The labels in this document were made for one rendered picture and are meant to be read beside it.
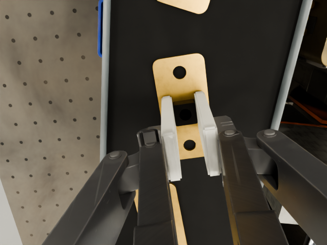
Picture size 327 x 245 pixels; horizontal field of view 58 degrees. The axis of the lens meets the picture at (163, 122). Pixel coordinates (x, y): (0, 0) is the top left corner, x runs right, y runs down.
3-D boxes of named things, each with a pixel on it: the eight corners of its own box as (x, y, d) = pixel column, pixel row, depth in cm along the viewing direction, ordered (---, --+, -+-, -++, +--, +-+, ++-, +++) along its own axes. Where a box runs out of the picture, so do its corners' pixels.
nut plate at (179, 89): (213, 153, 24) (216, 160, 23) (168, 159, 25) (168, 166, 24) (203, 51, 21) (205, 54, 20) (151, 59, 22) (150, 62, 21)
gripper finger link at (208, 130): (202, 129, 15) (217, 127, 15) (193, 91, 22) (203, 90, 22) (208, 177, 17) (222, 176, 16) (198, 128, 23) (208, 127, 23)
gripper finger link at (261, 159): (222, 154, 14) (286, 147, 14) (209, 116, 19) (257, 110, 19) (225, 181, 15) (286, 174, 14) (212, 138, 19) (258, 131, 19)
